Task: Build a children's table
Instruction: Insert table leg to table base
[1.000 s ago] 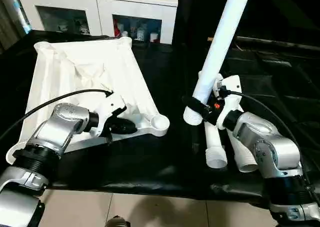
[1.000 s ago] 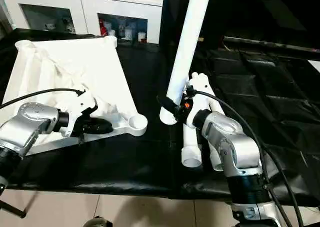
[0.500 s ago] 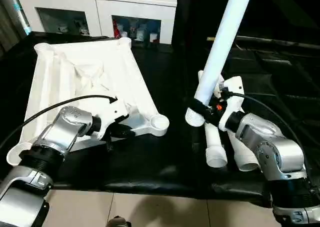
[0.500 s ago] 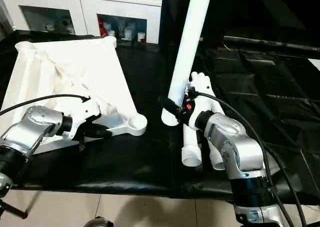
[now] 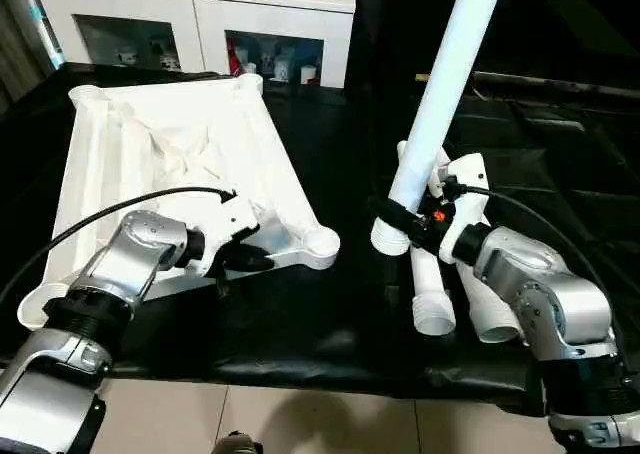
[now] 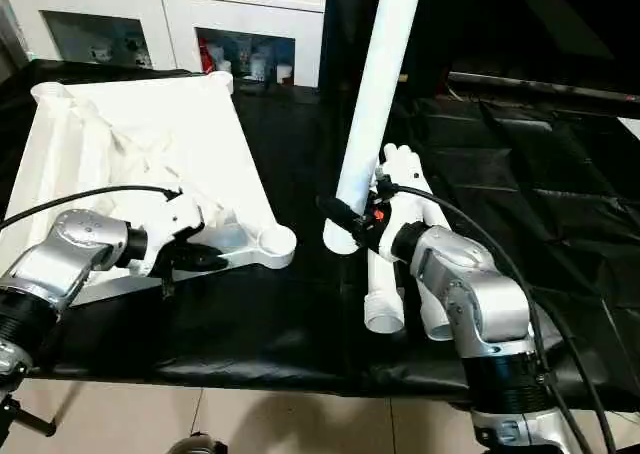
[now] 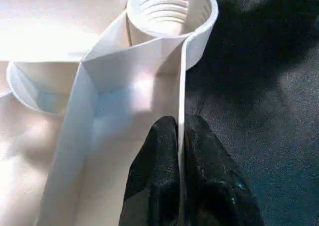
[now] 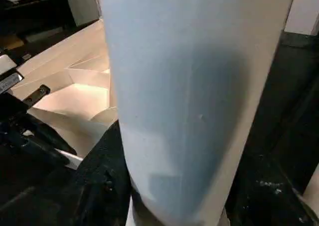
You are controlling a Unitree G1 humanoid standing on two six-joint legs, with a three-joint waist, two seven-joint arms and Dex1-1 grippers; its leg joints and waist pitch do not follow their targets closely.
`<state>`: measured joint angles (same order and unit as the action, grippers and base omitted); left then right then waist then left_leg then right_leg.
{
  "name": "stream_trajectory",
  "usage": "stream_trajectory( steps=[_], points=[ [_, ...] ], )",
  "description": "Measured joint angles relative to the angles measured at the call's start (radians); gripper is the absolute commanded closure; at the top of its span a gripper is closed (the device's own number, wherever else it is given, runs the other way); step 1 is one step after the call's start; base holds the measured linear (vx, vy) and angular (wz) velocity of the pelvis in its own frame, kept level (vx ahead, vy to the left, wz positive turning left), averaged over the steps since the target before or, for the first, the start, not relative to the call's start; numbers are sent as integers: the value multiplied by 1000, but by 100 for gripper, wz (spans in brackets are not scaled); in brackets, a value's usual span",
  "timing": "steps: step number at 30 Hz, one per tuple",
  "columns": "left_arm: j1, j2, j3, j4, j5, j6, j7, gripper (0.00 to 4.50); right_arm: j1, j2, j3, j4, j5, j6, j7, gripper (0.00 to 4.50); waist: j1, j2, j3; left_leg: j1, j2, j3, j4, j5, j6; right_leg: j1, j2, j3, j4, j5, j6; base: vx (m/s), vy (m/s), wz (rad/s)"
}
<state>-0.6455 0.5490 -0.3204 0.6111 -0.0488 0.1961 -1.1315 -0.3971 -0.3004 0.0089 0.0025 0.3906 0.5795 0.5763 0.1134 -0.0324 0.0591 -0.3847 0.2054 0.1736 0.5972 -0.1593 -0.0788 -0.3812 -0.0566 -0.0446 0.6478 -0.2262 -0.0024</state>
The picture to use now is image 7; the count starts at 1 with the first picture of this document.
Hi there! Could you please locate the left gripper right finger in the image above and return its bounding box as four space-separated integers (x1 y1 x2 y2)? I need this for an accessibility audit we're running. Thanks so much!
183 114 265 226

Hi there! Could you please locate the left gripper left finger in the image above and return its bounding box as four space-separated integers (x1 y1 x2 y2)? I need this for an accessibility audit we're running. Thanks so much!
119 115 181 226

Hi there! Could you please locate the white plastic table top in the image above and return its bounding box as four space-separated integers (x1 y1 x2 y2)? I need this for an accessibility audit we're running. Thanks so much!
0 0 219 226

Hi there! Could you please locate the black work mat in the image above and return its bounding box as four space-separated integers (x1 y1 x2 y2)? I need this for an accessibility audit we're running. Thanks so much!
177 0 319 226

